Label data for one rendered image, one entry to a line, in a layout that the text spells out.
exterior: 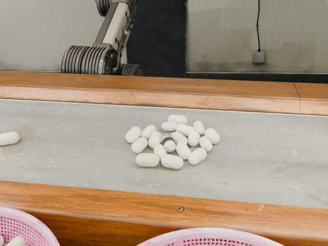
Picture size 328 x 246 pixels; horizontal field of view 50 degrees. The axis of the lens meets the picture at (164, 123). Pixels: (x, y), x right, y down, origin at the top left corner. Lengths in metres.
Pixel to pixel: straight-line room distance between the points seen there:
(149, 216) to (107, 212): 0.05
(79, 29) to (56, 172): 2.21
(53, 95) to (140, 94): 0.20
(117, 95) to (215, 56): 1.96
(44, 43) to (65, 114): 2.13
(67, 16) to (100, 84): 1.95
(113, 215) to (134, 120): 0.29
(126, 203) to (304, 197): 0.25
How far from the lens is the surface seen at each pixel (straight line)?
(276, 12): 2.67
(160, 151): 0.56
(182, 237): 0.42
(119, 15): 1.08
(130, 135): 0.61
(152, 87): 0.78
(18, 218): 0.48
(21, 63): 2.98
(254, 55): 2.67
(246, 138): 0.64
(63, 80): 0.86
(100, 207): 0.46
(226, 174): 0.55
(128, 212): 0.45
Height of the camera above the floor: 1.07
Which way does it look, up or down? 29 degrees down
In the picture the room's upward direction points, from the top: 1 degrees counter-clockwise
